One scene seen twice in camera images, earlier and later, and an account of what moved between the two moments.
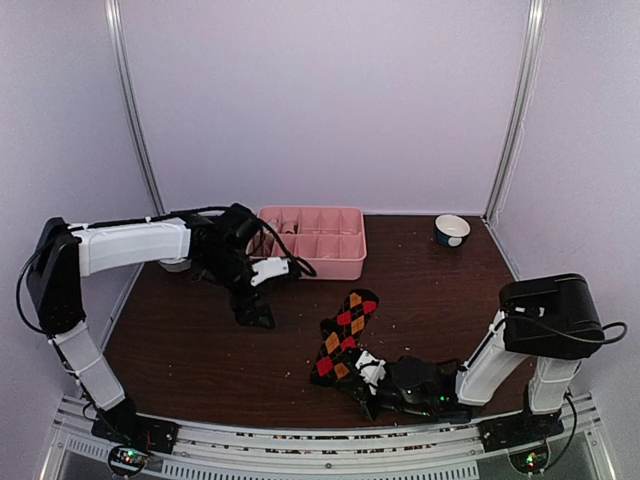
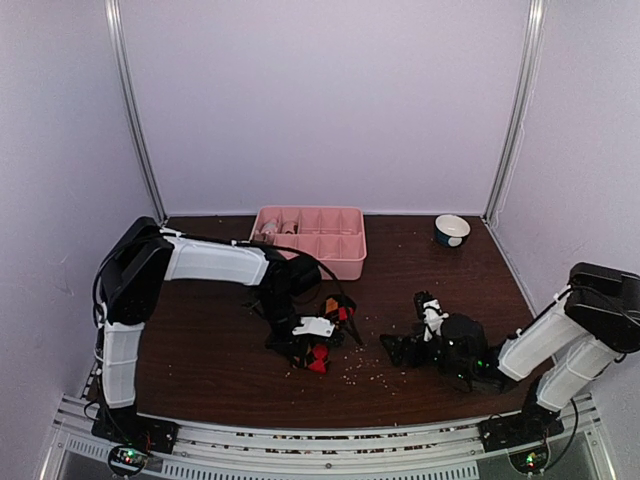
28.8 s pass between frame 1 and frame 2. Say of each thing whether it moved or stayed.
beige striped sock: stayed
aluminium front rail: stayed
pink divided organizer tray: stayed
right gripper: moved
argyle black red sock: moved
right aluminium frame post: stayed
